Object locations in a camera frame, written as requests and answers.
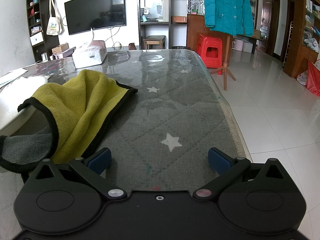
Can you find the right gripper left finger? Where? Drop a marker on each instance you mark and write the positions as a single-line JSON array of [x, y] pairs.
[[90, 170]]

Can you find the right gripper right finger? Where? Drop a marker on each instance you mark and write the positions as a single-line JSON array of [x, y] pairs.
[[229, 170]]

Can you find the yellow microfiber cloth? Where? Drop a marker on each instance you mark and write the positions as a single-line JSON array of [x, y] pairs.
[[78, 115]]

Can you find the wooden coat stand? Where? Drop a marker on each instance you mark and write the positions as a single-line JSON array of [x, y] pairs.
[[224, 67]]

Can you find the white tissue pack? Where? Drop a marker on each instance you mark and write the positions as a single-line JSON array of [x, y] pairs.
[[90, 54]]

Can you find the red plastic stool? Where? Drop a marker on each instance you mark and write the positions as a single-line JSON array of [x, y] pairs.
[[210, 51]]

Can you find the cardboard box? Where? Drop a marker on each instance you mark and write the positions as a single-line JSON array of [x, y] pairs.
[[60, 48]]

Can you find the red patterned bag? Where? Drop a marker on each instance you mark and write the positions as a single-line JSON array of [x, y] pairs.
[[311, 78]]

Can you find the small wooden stool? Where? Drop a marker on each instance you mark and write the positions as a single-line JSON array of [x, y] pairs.
[[151, 40]]

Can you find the white tote bag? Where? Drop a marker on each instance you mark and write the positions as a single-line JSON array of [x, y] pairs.
[[54, 26]]

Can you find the brown wooden cabinet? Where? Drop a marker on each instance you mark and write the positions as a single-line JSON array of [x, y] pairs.
[[196, 27]]

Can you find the black flat television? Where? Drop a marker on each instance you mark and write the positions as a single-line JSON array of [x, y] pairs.
[[86, 15]]

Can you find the teal winter jacket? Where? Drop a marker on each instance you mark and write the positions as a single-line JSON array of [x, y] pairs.
[[233, 17]]

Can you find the dark wall shelf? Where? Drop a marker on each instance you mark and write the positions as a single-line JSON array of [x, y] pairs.
[[37, 18]]

